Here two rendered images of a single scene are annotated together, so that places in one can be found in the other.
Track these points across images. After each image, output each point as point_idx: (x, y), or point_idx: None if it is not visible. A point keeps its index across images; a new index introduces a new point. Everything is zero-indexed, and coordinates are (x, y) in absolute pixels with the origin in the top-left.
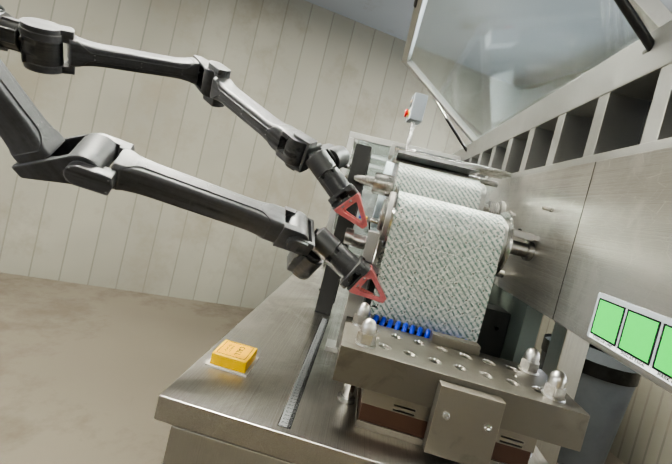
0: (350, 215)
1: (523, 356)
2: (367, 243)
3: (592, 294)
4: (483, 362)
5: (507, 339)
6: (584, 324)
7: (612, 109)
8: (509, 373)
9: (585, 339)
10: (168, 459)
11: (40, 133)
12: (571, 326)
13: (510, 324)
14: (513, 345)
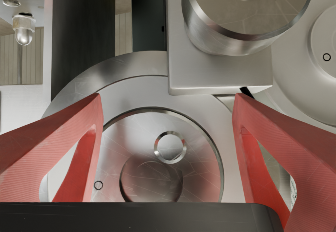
0: (269, 143)
1: None
2: (167, 31)
3: (13, 127)
4: None
5: (160, 25)
6: (13, 97)
7: None
8: (42, 5)
9: (6, 86)
10: None
11: None
12: (31, 89)
13: (164, 44)
14: (140, 25)
